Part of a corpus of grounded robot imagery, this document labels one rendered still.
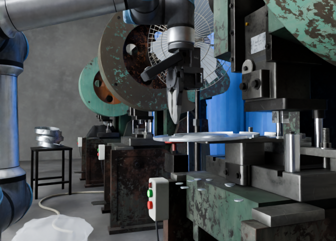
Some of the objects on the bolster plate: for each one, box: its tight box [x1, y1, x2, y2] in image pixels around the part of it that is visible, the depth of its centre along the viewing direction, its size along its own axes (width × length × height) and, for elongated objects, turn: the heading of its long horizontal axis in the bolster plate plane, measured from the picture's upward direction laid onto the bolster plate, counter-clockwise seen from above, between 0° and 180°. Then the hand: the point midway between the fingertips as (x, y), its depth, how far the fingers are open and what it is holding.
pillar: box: [276, 123, 283, 136], centre depth 101 cm, size 2×2×14 cm
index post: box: [284, 132, 301, 173], centre depth 70 cm, size 3×3×10 cm
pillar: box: [315, 119, 323, 148], centre depth 85 cm, size 2×2×14 cm
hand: (173, 119), depth 78 cm, fingers closed
